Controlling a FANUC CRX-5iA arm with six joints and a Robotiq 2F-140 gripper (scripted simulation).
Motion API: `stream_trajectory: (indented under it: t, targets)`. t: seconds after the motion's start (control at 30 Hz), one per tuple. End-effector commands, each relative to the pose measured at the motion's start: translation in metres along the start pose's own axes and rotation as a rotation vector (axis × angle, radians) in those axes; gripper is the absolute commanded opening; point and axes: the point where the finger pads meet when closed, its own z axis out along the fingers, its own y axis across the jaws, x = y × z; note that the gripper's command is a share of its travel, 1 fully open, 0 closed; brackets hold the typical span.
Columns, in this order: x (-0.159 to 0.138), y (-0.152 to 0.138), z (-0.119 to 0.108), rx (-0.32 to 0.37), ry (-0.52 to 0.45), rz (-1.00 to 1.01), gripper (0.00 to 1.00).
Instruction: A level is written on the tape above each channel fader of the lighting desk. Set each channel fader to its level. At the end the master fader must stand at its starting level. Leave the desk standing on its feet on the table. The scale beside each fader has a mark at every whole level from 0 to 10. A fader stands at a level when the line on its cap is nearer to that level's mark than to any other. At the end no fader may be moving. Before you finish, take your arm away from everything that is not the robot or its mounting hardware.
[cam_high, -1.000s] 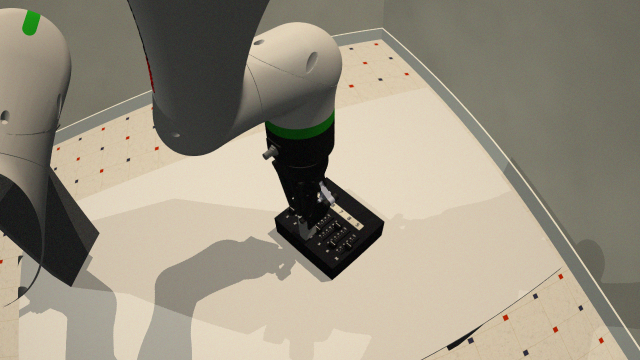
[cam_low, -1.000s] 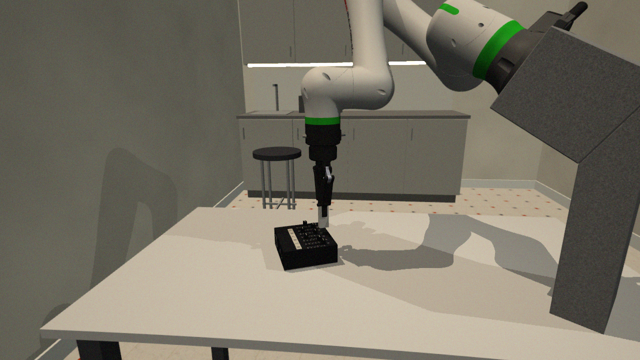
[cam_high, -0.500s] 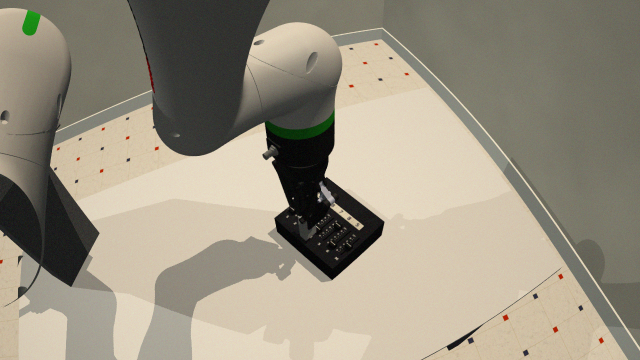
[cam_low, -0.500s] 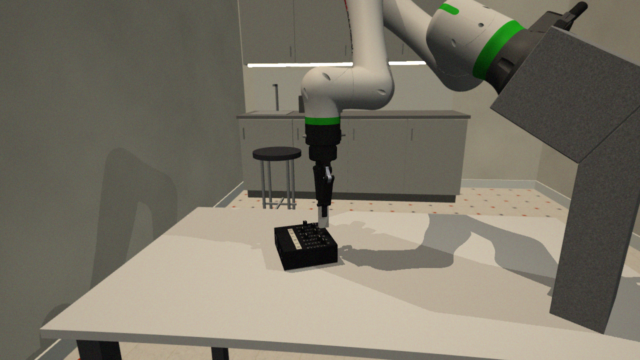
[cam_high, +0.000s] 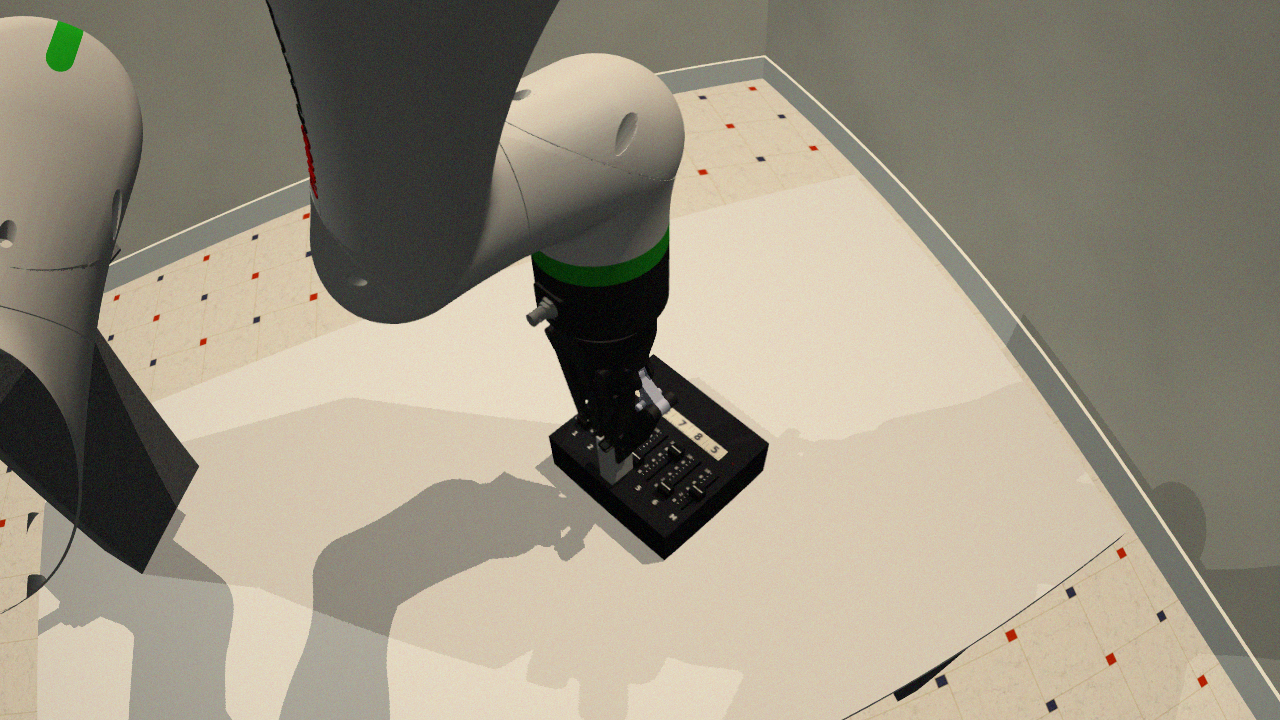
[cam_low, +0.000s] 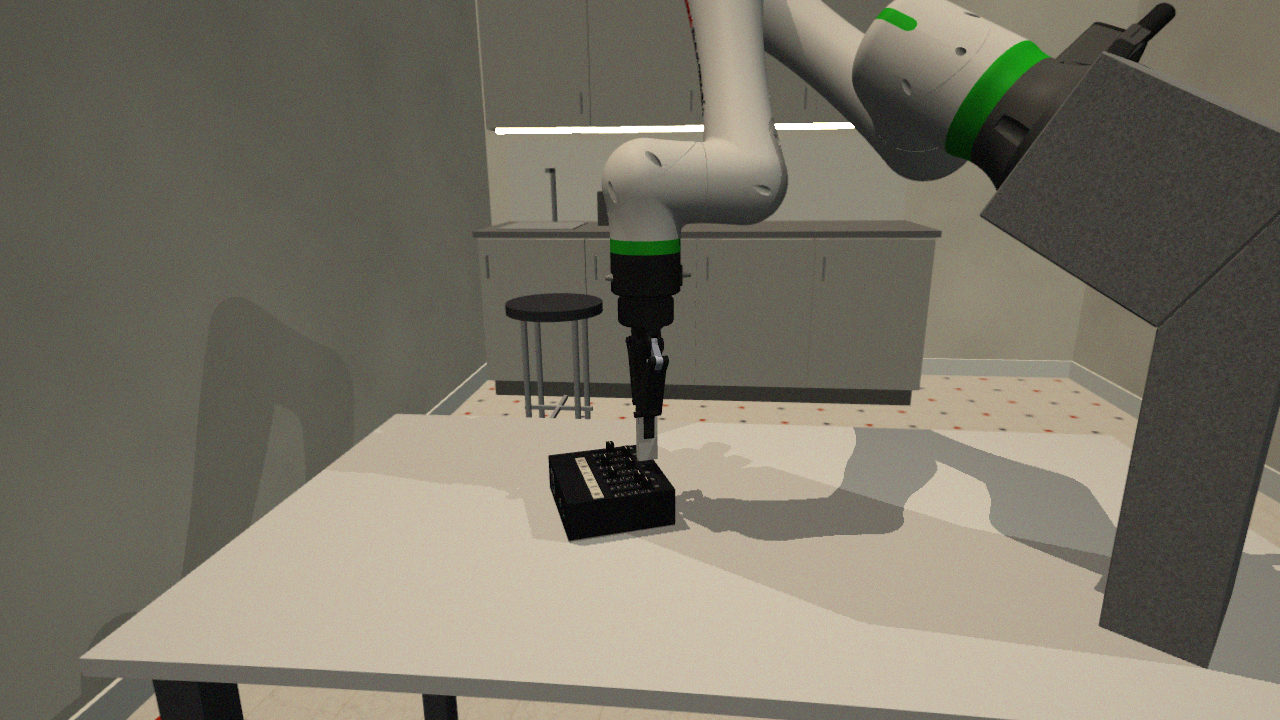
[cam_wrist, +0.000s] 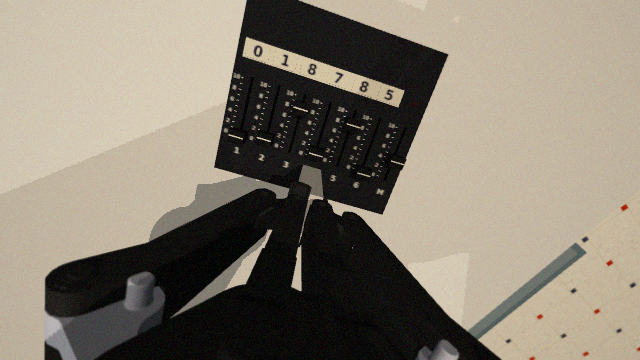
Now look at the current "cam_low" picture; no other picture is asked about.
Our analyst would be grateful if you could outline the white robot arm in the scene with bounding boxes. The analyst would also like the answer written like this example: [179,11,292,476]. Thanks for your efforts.
[602,0,1176,301]

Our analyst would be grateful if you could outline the black lighting desk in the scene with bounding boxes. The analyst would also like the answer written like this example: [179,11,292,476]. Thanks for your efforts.
[548,441,675,541]

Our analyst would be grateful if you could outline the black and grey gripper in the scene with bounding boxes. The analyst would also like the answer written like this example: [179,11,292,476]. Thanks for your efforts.
[618,296,675,461]

